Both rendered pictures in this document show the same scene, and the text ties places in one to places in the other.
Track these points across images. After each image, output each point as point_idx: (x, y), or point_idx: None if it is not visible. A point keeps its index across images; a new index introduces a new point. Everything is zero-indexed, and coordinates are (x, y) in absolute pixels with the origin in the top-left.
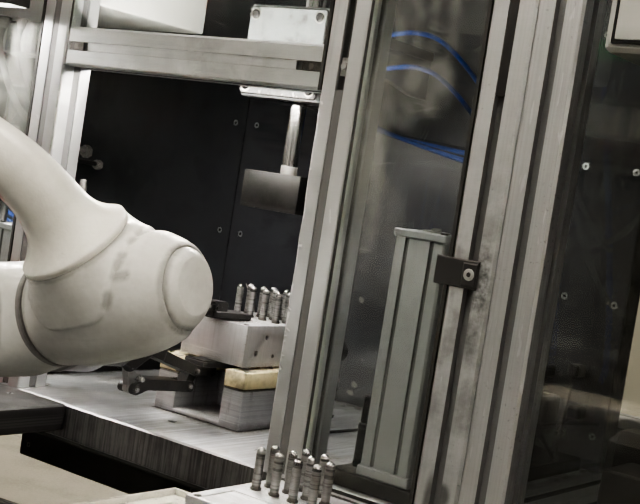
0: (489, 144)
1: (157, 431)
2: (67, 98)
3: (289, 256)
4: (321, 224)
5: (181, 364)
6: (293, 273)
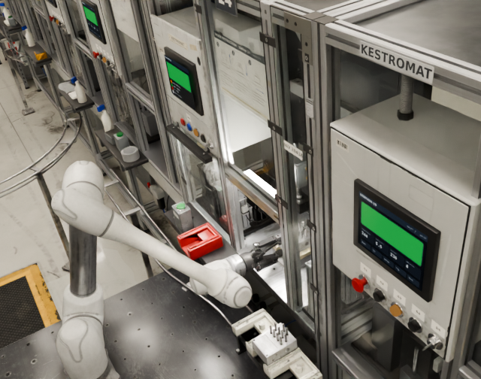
0: (316, 263)
1: (266, 279)
2: (229, 184)
3: None
4: (286, 258)
5: (271, 259)
6: None
